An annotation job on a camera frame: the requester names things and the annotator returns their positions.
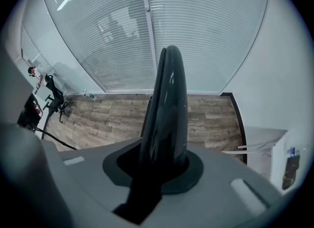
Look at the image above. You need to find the white window frame post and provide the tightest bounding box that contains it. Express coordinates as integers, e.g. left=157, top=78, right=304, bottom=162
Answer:
left=138, top=0, right=158, bottom=94

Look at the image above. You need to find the white marble-look table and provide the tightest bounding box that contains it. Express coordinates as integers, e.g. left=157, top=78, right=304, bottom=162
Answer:
left=237, top=125, right=288, bottom=188

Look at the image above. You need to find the black office chair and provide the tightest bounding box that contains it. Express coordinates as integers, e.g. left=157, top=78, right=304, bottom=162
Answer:
left=42, top=74, right=72, bottom=123

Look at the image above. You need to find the dark patterned hanging bag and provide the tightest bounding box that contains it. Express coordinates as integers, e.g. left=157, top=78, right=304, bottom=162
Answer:
left=281, top=154, right=301, bottom=191

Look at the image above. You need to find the clear plastic water bottle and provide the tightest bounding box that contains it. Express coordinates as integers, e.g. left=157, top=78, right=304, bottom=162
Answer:
left=82, top=89, right=96, bottom=100

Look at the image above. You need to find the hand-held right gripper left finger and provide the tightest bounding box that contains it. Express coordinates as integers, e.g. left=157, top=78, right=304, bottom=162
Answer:
left=138, top=47, right=168, bottom=165

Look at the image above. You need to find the window blind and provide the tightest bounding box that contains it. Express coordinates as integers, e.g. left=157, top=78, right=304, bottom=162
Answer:
left=40, top=0, right=157, bottom=94
left=144, top=0, right=270, bottom=94

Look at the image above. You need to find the white slat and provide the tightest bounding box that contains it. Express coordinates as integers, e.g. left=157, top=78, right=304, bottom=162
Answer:
left=220, top=149, right=249, bottom=155

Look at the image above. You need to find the black floor cable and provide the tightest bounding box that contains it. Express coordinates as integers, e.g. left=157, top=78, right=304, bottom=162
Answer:
left=35, top=127, right=78, bottom=151

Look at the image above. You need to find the black baseboard strip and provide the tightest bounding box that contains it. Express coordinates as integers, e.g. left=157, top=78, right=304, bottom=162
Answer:
left=219, top=92, right=248, bottom=165

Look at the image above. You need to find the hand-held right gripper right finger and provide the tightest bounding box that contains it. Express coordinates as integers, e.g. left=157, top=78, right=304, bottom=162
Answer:
left=140, top=45, right=189, bottom=168

